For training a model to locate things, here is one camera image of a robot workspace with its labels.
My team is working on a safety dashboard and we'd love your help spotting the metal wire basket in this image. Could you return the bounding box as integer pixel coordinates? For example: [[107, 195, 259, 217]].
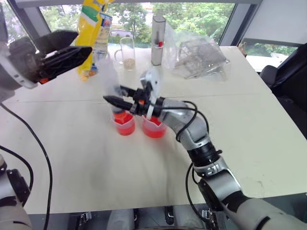
[[177, 39, 229, 80]]

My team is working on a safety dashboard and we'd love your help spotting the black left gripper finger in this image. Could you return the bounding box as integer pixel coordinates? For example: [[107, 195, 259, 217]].
[[40, 46, 93, 78], [35, 30, 80, 58]]

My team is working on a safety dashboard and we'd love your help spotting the clear plastic water bottle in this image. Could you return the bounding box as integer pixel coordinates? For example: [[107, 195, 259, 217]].
[[92, 12, 113, 71]]

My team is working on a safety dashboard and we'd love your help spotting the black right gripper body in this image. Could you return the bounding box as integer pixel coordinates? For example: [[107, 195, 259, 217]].
[[130, 88, 152, 116]]

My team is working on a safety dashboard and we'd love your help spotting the yellow snack bag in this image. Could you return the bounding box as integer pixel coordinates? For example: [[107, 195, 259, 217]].
[[75, 0, 115, 82]]

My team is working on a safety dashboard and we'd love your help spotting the clear glass mug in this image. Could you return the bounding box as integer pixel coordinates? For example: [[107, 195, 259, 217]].
[[114, 37, 136, 71]]

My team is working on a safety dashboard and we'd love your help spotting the black chair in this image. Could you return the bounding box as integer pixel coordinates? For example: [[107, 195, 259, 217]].
[[260, 42, 307, 146]]

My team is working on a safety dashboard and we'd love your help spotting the metal table latch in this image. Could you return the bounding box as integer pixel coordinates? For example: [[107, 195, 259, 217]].
[[165, 205, 175, 225], [202, 207, 214, 224], [80, 211, 93, 226]]

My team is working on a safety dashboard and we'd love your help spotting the silver cylindrical container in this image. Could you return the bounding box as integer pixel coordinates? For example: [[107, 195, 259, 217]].
[[151, 15, 166, 66]]

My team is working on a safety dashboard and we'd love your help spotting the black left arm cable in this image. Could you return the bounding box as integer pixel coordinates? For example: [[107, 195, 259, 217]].
[[0, 103, 53, 230]]

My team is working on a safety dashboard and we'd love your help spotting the plastic cup with red liquid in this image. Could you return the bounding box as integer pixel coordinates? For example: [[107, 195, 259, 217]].
[[111, 112, 138, 137], [141, 115, 168, 139]]

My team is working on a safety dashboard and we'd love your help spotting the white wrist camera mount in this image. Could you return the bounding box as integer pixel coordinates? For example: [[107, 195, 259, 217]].
[[140, 68, 162, 119], [0, 43, 39, 90]]

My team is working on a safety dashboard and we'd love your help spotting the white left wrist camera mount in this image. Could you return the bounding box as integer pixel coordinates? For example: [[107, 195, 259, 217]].
[[0, 43, 39, 90]]

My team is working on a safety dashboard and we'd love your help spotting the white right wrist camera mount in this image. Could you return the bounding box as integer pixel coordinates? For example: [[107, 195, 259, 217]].
[[140, 68, 162, 119]]

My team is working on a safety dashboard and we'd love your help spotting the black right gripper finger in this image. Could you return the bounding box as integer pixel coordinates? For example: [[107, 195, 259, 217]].
[[119, 85, 138, 97], [103, 95, 133, 112]]

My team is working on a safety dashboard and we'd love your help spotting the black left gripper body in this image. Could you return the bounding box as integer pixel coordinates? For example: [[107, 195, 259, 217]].
[[9, 36, 58, 84]]

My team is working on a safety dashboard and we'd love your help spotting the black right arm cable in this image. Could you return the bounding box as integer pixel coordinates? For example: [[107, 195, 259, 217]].
[[159, 102, 209, 222]]

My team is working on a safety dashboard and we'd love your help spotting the clear plastic bag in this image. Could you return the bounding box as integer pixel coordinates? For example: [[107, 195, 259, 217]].
[[162, 22, 231, 82]]

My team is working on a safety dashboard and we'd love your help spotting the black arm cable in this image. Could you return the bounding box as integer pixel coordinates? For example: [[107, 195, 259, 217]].
[[159, 102, 209, 222], [0, 103, 53, 230]]

